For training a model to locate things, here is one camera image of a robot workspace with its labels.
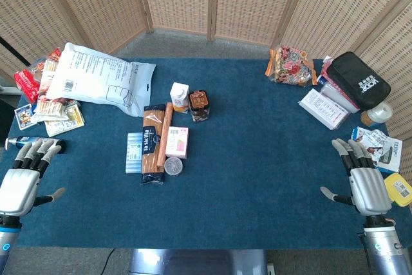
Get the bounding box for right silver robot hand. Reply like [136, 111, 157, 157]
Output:
[320, 138, 393, 216]

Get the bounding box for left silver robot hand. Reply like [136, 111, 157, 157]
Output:
[0, 138, 67, 218]

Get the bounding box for light blue packet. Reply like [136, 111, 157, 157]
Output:
[125, 132, 144, 175]

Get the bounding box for dark blue spaghetti pack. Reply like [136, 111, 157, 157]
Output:
[140, 104, 167, 186]

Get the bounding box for round silver tin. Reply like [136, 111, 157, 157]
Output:
[164, 156, 185, 178]

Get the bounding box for long brown stick box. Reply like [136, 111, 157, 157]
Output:
[157, 102, 174, 169]

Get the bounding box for pink box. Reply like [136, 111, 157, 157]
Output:
[165, 126, 190, 159]

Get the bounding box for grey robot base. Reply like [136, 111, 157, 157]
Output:
[128, 249, 268, 275]

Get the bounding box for yellow container with label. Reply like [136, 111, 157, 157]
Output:
[383, 173, 412, 207]

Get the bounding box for white blue printed package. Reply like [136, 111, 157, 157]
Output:
[350, 126, 403, 173]

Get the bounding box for blue white tube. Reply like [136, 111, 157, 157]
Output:
[5, 135, 67, 155]

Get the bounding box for small blue picture card pack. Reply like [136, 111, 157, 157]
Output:
[14, 103, 35, 127]

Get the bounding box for yellow white sachet pack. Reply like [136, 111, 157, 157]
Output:
[44, 104, 86, 137]

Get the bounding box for clear biscuit stick pack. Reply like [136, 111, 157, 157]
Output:
[33, 97, 77, 124]

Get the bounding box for white printed box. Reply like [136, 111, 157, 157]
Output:
[298, 88, 350, 131]

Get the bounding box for red snack pack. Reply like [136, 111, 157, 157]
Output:
[14, 68, 41, 104]

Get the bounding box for black zip pouch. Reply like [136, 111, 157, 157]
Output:
[326, 51, 392, 111]

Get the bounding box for blue felt table cover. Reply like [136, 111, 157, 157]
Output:
[0, 57, 412, 250]

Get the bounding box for red snack packets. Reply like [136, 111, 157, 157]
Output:
[32, 48, 62, 95]

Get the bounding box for large white plastic bag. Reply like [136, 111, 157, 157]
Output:
[46, 42, 157, 118]

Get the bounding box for colourful snack bag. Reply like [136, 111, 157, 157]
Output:
[265, 45, 318, 88]

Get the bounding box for white orange drink carton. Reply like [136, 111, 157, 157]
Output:
[169, 82, 190, 115]

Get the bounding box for brown jar with orange lid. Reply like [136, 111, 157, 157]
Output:
[188, 90, 212, 124]

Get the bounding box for wicker folding screen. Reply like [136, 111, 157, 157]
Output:
[0, 0, 412, 140]

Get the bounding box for thin black floor cable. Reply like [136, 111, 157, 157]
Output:
[101, 248, 117, 275]

